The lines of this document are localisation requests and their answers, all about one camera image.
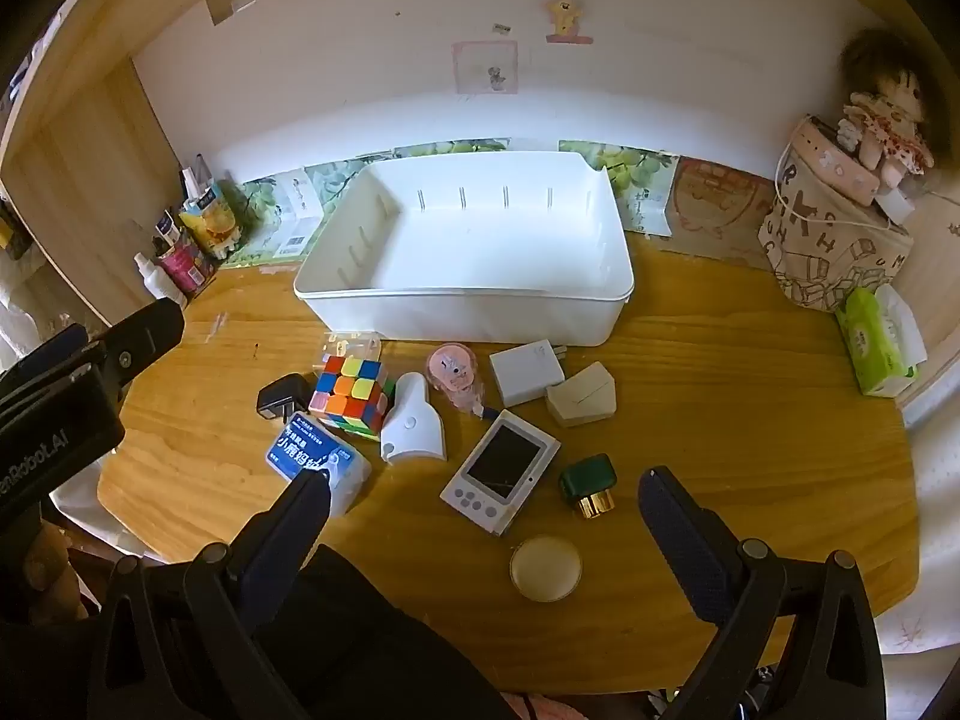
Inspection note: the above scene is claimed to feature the multicoloured puzzle cube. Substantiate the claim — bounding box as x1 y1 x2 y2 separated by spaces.
309 355 396 441

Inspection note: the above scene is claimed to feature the pink framed wall drawing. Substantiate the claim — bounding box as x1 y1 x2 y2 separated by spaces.
452 41 518 95

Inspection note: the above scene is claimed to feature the white curved plastic device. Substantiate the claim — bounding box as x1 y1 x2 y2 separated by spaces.
380 371 449 466

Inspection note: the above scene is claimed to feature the yellow fruit print pouch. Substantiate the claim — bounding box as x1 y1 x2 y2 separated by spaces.
180 180 247 256

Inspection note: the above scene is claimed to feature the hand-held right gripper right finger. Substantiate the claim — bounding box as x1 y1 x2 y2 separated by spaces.
637 467 886 720

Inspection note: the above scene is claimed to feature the green bottle with gold cap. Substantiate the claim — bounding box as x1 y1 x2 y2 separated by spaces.
559 454 618 520

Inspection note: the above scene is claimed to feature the clear plastic box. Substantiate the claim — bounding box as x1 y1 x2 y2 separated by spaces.
324 330 382 370

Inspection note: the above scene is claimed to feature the beige angular box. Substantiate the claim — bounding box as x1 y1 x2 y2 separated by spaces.
545 361 617 428

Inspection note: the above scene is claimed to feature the round beige compact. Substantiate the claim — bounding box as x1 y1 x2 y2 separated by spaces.
509 535 584 602

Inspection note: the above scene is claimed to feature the white plastic storage bin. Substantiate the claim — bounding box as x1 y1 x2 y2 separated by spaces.
294 152 635 348

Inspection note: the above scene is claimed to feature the white card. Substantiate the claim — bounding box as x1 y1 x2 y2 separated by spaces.
874 187 917 224

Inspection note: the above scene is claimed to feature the white spray bottle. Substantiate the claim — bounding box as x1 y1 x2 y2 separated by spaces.
133 251 187 310

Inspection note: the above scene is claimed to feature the white handheld game console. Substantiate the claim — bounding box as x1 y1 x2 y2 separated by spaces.
440 405 561 537

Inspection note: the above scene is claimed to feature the yellow pony wall sticker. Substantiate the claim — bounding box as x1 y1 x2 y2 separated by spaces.
545 0 593 44

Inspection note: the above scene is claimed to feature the blue label tissue pack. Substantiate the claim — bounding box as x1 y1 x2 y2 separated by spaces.
264 412 372 515

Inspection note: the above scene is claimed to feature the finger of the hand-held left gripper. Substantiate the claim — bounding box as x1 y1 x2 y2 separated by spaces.
96 298 186 392

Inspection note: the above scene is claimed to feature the pink packet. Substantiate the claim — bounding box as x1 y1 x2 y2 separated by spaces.
159 236 216 293

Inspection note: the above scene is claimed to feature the letter print fabric bag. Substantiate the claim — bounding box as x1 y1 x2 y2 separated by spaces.
757 116 914 314

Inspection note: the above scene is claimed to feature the grape print poster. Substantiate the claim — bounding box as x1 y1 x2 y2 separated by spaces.
217 136 680 271

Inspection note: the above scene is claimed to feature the rag doll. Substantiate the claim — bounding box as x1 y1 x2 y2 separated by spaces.
836 28 938 188

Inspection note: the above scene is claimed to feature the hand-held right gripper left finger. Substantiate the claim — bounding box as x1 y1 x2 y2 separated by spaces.
86 469 332 720

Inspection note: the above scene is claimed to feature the white cord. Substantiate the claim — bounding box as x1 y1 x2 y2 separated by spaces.
775 136 912 235

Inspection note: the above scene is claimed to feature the brown cartoon paper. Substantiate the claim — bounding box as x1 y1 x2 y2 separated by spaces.
667 157 781 263

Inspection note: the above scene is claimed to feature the black charger plug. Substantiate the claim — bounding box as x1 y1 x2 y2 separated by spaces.
257 373 314 421

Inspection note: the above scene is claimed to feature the white patterned cloth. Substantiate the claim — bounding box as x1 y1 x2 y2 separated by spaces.
874 390 960 653

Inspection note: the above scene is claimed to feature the green tissue pack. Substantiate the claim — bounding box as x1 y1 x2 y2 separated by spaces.
836 286 927 398

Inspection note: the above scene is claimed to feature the pink toy figure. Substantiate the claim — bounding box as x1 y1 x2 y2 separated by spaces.
426 343 488 417

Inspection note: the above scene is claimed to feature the white power adapter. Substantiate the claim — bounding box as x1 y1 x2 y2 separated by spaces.
490 340 567 407

